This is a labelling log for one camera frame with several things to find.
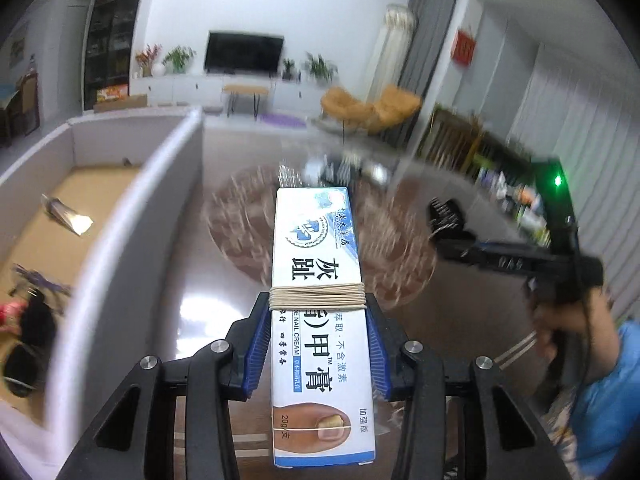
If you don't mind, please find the brown cardboard box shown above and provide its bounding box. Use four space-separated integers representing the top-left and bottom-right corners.
94 94 148 113

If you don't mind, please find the row of bottles and packets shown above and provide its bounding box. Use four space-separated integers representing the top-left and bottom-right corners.
470 160 551 246

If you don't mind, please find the person's right hand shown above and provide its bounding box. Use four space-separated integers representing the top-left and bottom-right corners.
530 287 613 361

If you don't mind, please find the person's right forearm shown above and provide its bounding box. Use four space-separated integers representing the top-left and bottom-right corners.
567 320 640 480

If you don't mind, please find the white television cabinet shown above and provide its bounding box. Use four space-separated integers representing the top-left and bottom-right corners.
131 72 341 111

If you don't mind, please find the large potted plant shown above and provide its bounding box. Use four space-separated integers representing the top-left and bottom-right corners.
303 52 338 86

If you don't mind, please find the black studded hair clip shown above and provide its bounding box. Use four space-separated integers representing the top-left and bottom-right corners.
427 199 468 241

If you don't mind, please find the black television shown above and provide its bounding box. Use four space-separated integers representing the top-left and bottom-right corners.
204 31 285 77

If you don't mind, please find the orange lounge chair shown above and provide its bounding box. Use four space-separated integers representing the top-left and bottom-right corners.
320 85 422 136

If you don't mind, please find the dark wooden chair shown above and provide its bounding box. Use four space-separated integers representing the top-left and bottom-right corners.
0 72 41 146

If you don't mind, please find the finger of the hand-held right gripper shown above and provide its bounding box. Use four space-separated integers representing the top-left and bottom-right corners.
434 237 540 277

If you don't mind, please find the black fluffy hair accessory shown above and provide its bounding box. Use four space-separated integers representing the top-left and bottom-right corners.
0 294 57 398

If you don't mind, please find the black box with white print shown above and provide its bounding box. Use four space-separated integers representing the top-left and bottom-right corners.
320 157 361 191

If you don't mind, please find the vase with red flowers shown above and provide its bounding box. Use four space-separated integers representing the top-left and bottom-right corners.
135 44 166 78

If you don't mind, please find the white radiator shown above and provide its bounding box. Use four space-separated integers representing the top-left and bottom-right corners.
380 4 417 91

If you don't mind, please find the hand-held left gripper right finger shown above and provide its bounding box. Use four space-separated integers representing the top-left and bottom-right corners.
364 292 571 480

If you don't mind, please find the red wall decoration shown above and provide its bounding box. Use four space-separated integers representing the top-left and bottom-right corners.
450 29 478 67

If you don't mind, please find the orange printed carton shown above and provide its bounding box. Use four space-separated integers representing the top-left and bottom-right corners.
95 85 130 106

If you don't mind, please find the purple floor mat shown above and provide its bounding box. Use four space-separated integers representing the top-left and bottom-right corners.
257 114 306 128

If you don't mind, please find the grey curtain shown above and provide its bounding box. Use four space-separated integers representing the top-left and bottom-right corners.
397 0 458 106

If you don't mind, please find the purple thin hair accessory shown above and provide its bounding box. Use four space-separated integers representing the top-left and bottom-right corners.
12 264 73 293

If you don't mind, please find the grey storage box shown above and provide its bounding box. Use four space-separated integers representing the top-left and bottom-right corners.
0 107 205 433

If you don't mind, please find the dark glass display cabinet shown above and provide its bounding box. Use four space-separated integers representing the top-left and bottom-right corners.
82 0 151 111

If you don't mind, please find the leafy potted plant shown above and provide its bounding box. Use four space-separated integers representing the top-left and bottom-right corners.
162 46 197 75

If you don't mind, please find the wooden dining chair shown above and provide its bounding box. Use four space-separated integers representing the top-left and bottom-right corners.
417 105 486 173

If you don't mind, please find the clear bag with gold item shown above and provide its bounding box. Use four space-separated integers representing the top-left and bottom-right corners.
360 160 393 184

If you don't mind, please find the white and blue cream box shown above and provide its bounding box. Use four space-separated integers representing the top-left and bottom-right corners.
270 187 377 471

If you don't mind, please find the silver foil packet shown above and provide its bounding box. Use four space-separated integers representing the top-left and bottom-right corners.
41 194 95 236

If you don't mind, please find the wooden bench with metal legs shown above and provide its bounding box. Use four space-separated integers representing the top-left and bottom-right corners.
222 85 270 120

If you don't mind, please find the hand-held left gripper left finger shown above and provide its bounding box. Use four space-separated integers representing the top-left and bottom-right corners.
57 291 273 480

